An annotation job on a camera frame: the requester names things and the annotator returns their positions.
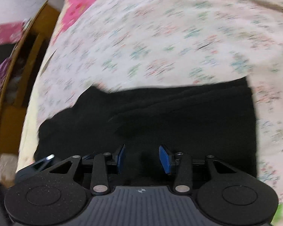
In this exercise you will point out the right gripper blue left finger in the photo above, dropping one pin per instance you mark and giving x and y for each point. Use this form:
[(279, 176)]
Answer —
[(118, 157)]

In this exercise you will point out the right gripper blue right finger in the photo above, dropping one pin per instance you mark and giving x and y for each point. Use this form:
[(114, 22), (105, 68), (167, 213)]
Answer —
[(166, 159)]

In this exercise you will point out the black pants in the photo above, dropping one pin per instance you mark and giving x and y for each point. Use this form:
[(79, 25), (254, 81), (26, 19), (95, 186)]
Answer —
[(214, 119)]

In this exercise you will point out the brown wooden desk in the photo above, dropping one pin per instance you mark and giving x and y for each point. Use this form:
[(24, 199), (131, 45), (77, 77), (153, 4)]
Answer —
[(26, 59)]

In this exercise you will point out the floral white bed sheet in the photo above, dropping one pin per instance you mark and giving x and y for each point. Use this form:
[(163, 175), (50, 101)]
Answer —
[(122, 44)]

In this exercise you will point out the pink floral cloth on desk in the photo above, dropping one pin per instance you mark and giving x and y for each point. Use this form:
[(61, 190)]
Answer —
[(11, 33)]

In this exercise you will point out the pink yellow cartoon quilt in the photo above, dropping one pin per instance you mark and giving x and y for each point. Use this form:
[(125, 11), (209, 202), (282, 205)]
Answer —
[(71, 11)]

